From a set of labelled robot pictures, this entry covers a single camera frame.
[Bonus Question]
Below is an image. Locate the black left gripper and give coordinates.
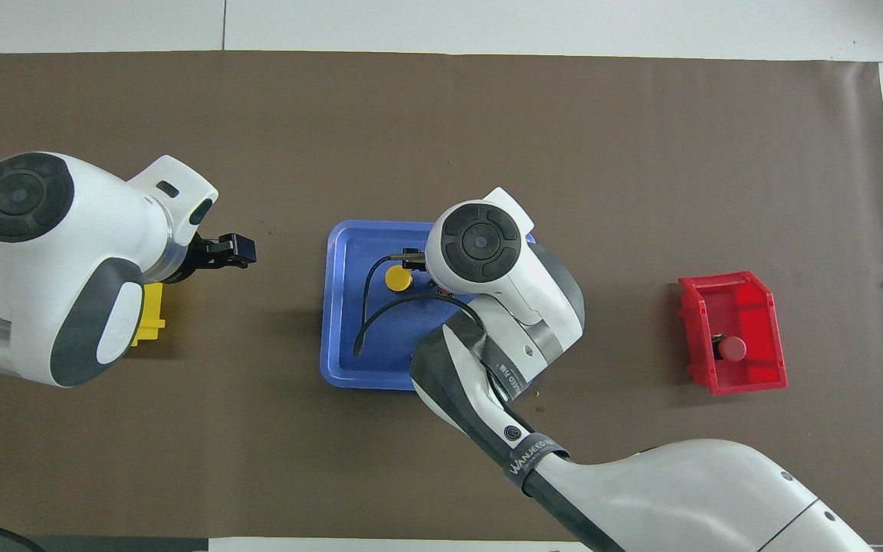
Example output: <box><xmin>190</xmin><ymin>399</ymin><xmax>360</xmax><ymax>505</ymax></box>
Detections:
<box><xmin>159</xmin><ymin>230</ymin><xmax>257</xmax><ymax>284</ymax></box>

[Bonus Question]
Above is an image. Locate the blue plastic tray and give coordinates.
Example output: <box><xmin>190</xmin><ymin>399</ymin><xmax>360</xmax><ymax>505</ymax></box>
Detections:
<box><xmin>320</xmin><ymin>220</ymin><xmax>539</xmax><ymax>393</ymax></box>

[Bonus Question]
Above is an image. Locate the yellow plastic bin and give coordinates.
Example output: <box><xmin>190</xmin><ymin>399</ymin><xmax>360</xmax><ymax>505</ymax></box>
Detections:
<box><xmin>130</xmin><ymin>281</ymin><xmax>167</xmax><ymax>348</ymax></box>

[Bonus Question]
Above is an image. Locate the brown paper mat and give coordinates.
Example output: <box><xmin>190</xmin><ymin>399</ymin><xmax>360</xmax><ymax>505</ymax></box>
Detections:
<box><xmin>0</xmin><ymin>51</ymin><xmax>883</xmax><ymax>544</ymax></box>

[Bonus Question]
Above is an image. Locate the red plastic bin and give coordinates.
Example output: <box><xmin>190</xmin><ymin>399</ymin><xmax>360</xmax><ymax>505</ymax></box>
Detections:
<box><xmin>678</xmin><ymin>270</ymin><xmax>788</xmax><ymax>396</ymax></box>

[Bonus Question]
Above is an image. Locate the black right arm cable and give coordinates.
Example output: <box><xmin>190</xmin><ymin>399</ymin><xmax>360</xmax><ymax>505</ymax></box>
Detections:
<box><xmin>353</xmin><ymin>253</ymin><xmax>485</xmax><ymax>358</ymax></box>

